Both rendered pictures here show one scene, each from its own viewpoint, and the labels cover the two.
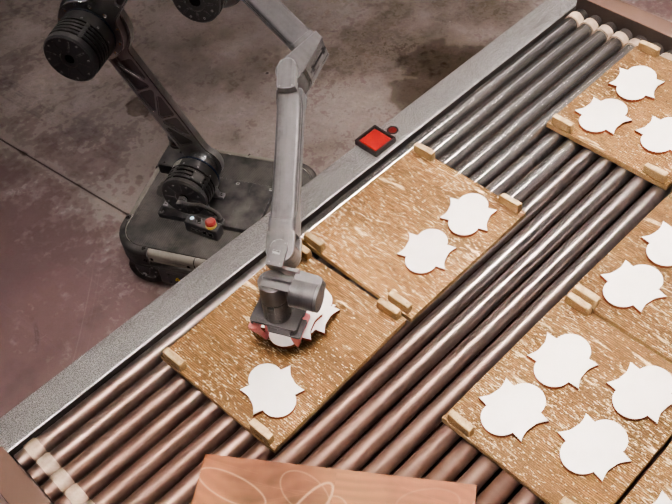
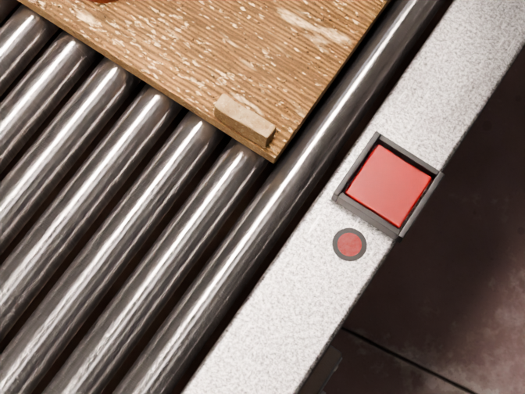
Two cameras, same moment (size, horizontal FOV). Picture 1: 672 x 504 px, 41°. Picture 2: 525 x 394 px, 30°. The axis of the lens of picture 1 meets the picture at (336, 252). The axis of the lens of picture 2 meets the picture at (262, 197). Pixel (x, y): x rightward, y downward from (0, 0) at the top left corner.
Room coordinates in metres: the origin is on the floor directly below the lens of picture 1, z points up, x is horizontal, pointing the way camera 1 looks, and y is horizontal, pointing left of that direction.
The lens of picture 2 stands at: (1.97, -0.38, 1.77)
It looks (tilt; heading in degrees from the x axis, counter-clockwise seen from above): 71 degrees down; 154
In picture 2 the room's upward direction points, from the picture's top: 10 degrees clockwise
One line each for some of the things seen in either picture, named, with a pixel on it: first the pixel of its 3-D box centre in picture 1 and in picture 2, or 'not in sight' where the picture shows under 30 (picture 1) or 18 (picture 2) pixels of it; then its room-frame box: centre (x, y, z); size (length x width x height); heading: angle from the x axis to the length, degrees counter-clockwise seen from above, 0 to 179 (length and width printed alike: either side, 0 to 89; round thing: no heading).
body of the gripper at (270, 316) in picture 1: (276, 307); not in sight; (1.11, 0.13, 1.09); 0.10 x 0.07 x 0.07; 66
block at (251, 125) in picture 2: (424, 151); (244, 120); (1.64, -0.25, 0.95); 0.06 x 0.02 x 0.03; 40
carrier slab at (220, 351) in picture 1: (283, 339); not in sight; (1.14, 0.13, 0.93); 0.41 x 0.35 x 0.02; 132
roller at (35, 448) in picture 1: (350, 199); (406, 19); (1.55, -0.05, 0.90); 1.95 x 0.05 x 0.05; 130
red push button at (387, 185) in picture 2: (375, 141); (387, 187); (1.73, -0.14, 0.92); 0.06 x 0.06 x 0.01; 40
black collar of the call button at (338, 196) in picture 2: (375, 140); (387, 186); (1.73, -0.14, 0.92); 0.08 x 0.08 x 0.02; 40
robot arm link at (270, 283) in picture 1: (276, 289); not in sight; (1.10, 0.13, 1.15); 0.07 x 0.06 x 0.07; 67
